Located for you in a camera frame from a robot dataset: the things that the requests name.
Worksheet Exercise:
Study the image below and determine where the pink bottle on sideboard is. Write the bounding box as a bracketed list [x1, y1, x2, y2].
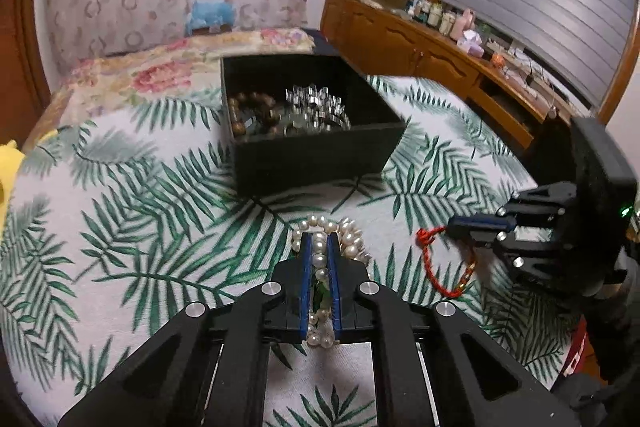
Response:
[449, 9, 475, 41]

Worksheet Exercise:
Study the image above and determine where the black square jewelry box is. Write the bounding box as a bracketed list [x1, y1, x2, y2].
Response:
[220, 54, 407, 196]

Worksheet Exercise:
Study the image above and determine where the red cord bracelet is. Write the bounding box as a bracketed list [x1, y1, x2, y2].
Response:
[415, 224, 478, 299]

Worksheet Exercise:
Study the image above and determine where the palm leaf print tablecloth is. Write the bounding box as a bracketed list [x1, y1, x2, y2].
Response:
[0, 74, 572, 427]

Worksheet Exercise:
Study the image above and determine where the silver crystal hair comb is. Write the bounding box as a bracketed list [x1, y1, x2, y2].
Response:
[279, 84, 352, 136]

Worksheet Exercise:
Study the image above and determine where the brown wooden bead bracelet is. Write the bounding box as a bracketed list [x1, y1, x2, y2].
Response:
[226, 91, 282, 138]

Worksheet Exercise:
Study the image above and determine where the white pearl necklace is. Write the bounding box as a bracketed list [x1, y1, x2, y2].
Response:
[290, 215, 374, 350]

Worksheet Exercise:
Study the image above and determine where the wooden sideboard cabinet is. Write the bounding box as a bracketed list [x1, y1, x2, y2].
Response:
[320, 0, 572, 154]

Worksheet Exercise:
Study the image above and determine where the blue plush toy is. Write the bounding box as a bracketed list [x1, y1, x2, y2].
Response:
[184, 0, 235, 36]

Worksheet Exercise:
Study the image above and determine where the white jar on sideboard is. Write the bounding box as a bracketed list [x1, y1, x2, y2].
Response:
[438, 12, 457, 37]

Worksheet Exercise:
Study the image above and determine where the brown louvered wardrobe door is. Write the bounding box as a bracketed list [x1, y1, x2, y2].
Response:
[0, 0, 51, 145]

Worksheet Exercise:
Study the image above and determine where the yellow plush toy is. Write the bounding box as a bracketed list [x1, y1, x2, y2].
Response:
[0, 140, 25, 234]

